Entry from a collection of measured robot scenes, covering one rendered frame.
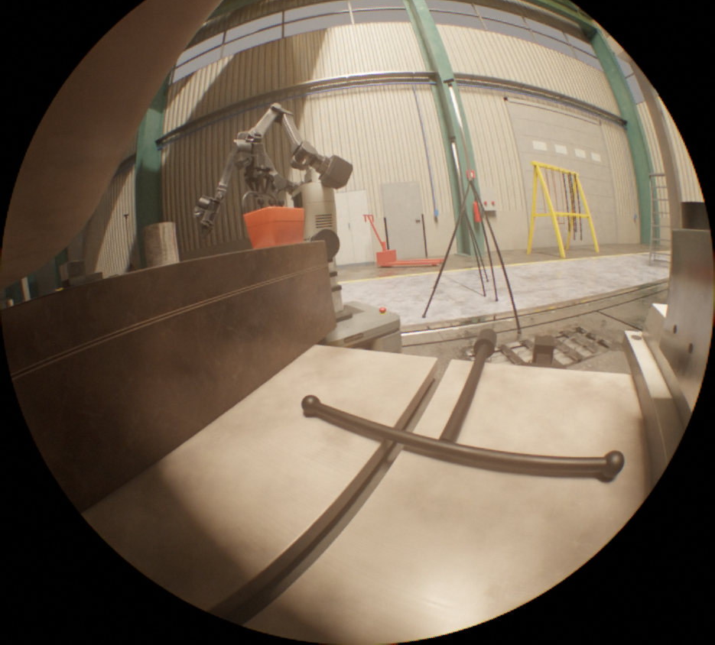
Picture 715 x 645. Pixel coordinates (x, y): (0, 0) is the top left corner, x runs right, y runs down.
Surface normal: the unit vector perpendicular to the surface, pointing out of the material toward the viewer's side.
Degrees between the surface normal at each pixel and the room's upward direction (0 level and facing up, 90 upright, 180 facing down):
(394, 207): 90
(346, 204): 90
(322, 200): 90
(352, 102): 90
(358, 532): 0
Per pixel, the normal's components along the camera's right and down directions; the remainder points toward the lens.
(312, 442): -0.11, -0.98
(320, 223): 0.53, 0.27
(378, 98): -0.05, 0.19
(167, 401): 0.92, -0.04
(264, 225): -0.36, 0.33
